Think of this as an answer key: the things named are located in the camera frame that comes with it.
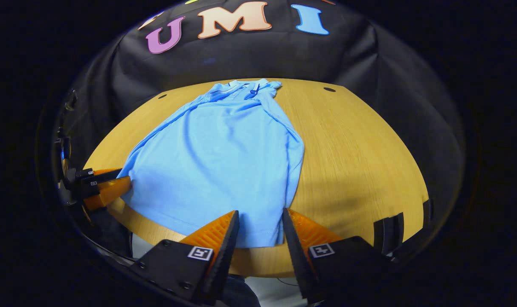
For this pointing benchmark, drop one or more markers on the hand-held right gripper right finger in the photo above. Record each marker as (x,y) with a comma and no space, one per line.
(297,264)

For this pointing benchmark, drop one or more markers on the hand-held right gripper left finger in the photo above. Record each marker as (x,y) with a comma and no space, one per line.
(222,268)

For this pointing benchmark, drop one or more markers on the black backdrop cloth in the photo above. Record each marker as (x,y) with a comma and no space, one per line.
(262,55)

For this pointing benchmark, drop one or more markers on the black chair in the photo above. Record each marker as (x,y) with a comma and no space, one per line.
(388,234)

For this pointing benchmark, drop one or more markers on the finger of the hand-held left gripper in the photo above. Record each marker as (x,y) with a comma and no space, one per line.
(103,175)
(109,191)

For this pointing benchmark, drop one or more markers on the light blue T-shirt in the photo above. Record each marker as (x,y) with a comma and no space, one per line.
(220,162)

